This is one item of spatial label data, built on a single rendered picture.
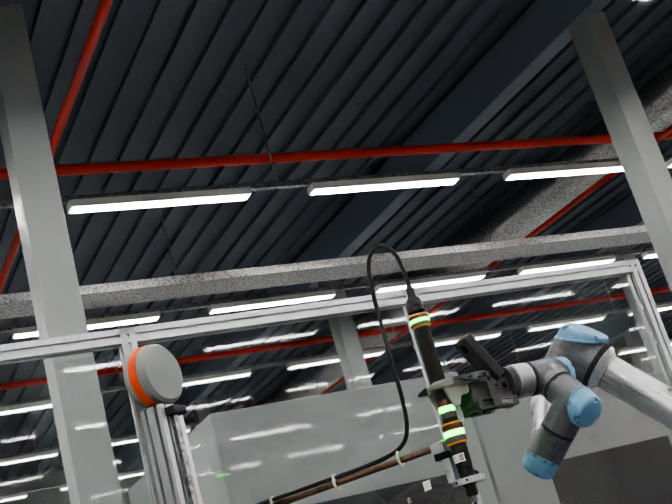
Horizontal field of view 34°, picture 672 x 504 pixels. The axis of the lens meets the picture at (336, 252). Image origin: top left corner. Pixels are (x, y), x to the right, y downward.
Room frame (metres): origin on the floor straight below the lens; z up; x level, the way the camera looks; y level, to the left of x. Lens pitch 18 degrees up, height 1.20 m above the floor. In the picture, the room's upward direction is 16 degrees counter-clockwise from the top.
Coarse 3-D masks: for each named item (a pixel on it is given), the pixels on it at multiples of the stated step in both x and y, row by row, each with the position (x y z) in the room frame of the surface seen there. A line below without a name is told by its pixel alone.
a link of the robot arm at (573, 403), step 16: (560, 384) 2.31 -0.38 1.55; (576, 384) 2.30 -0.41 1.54; (560, 400) 2.30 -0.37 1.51; (576, 400) 2.28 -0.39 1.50; (592, 400) 2.27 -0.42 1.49; (560, 416) 2.31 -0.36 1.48; (576, 416) 2.28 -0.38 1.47; (592, 416) 2.30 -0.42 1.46; (560, 432) 2.32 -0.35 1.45; (576, 432) 2.34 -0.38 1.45
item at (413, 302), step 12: (408, 288) 2.25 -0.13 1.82; (408, 300) 2.24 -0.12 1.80; (420, 300) 2.25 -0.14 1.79; (408, 312) 2.25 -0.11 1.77; (456, 444) 2.24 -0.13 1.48; (456, 456) 2.24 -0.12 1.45; (468, 456) 2.25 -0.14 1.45; (456, 468) 2.25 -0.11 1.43; (468, 468) 2.24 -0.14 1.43; (468, 492) 2.25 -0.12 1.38
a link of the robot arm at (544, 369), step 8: (536, 360) 2.36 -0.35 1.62; (544, 360) 2.36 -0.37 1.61; (552, 360) 2.37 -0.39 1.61; (560, 360) 2.37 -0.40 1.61; (568, 360) 2.38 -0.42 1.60; (536, 368) 2.33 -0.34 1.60; (544, 368) 2.34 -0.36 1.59; (552, 368) 2.34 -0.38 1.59; (560, 368) 2.35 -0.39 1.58; (568, 368) 2.37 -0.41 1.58; (536, 376) 2.33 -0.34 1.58; (544, 376) 2.34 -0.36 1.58; (552, 376) 2.33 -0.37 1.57; (536, 384) 2.35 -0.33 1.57; (544, 384) 2.34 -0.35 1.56; (536, 392) 2.35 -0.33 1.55
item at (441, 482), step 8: (432, 480) 2.44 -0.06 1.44; (440, 480) 2.43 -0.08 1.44; (416, 488) 2.44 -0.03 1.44; (432, 488) 2.42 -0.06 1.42; (440, 488) 2.41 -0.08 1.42; (448, 488) 2.40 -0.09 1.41; (464, 488) 2.38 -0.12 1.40; (400, 496) 2.45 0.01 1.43; (416, 496) 2.43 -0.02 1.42; (424, 496) 2.42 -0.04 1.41; (432, 496) 2.40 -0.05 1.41; (440, 496) 2.39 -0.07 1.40; (448, 496) 2.38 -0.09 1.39; (456, 496) 2.37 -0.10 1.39; (464, 496) 2.36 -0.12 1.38
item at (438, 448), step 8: (432, 448) 2.27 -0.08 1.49; (440, 448) 2.26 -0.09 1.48; (448, 448) 2.27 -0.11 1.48; (440, 456) 2.25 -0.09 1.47; (448, 456) 2.25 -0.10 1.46; (448, 464) 2.25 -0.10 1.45; (448, 472) 2.26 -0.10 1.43; (456, 472) 2.26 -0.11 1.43; (448, 480) 2.26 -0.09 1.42; (456, 480) 2.23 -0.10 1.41; (464, 480) 2.22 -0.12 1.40; (472, 480) 2.22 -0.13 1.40; (480, 480) 2.25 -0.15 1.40; (456, 488) 2.27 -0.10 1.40
